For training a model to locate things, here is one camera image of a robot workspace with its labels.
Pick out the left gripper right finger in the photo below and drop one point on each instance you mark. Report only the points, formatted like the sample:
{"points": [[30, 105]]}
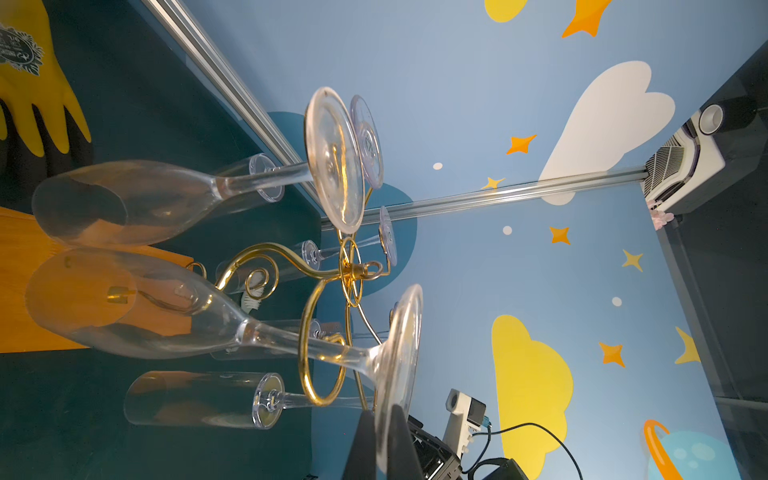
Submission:
{"points": [[402, 459]]}

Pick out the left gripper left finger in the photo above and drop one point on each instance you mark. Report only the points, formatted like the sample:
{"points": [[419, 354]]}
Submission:
{"points": [[361, 461]]}

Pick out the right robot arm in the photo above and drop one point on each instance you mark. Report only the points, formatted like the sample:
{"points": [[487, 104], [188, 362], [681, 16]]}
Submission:
{"points": [[437, 461]]}

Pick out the orange wooden rack base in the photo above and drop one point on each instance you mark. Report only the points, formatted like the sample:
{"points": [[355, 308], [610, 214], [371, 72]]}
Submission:
{"points": [[30, 284]]}

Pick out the pale green scrub brush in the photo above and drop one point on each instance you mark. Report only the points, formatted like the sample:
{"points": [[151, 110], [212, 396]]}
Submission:
{"points": [[251, 297]]}

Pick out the yellow black rubber glove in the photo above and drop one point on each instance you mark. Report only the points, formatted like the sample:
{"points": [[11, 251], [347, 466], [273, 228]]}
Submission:
{"points": [[43, 129]]}

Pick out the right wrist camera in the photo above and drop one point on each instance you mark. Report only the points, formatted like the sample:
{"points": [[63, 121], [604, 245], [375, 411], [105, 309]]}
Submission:
{"points": [[466, 416]]}

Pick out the aluminium frame back bar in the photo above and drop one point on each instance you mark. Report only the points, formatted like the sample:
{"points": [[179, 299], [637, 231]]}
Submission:
{"points": [[515, 193]]}

